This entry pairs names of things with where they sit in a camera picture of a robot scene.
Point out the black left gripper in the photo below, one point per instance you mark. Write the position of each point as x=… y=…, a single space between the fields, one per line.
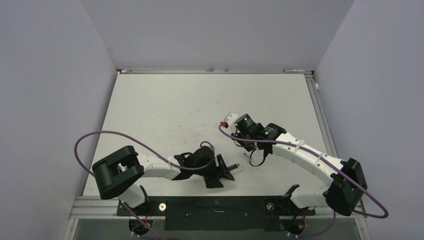
x=213 y=180

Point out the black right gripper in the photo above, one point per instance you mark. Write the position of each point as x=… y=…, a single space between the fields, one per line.
x=249 y=148

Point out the white remote control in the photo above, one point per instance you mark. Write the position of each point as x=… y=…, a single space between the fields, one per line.
x=236 y=168

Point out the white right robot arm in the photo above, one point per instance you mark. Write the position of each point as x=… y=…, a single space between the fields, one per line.
x=339 y=178

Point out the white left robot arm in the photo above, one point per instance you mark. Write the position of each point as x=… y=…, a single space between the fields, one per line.
x=116 y=174

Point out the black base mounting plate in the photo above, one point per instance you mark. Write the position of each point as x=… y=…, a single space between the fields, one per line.
x=218 y=213

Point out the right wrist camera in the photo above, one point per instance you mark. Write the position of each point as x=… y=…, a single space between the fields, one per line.
x=229 y=120

